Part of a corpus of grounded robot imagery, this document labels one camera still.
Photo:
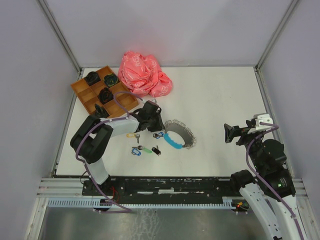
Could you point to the aluminium frame post right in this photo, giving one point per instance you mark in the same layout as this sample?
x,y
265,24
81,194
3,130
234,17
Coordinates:
x,y
277,33

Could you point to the black rolled item lower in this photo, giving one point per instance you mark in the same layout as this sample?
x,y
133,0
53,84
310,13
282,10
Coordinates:
x,y
100,111

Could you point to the aluminium frame post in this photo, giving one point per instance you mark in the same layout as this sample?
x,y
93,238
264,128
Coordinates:
x,y
45,8
277,33

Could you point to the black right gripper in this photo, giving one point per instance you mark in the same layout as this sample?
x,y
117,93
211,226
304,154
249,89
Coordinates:
x,y
230,131

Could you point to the aluminium frame post left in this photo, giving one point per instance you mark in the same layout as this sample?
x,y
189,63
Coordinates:
x,y
45,8

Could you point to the black yellow rolled item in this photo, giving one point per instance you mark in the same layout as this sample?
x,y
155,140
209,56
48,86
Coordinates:
x,y
110,80

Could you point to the white slotted cable duct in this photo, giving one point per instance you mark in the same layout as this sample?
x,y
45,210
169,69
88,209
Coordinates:
x,y
151,202

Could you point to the brown wooden compartment tray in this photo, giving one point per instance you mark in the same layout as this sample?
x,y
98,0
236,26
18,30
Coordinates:
x,y
88,95

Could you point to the crumpled pink plastic bag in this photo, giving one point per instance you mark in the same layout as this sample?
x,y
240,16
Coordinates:
x,y
143,76

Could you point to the key with blue tag upper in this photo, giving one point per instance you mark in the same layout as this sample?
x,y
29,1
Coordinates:
x,y
158,135

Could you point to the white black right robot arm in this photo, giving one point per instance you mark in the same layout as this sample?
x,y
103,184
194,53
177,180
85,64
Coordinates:
x,y
267,186

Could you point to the key with black tag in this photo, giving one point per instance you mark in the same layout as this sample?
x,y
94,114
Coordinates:
x,y
156,150

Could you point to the aluminium front frame rail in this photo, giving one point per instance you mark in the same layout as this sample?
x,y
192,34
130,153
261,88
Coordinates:
x,y
60,187

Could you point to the black rolled item top left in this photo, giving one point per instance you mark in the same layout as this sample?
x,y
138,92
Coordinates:
x,y
92,78

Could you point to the black rolled item centre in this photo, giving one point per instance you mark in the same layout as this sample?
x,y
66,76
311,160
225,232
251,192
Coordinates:
x,y
105,95

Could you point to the key with yellow tag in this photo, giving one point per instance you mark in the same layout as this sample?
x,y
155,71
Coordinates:
x,y
134,135

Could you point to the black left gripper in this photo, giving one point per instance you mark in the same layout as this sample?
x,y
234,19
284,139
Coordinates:
x,y
160,125

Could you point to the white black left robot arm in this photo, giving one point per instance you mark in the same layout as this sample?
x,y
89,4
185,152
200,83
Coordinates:
x,y
91,139

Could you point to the black metal base rail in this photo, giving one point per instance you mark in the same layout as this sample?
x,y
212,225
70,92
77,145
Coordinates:
x,y
125,187

